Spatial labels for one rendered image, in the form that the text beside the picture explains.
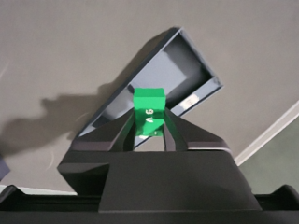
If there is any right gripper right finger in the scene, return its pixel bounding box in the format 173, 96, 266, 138
163, 107, 232, 155

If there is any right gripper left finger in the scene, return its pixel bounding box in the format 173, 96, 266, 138
66, 107, 136, 152

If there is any green 9v battery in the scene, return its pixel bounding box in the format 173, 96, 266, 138
134, 88, 165, 136

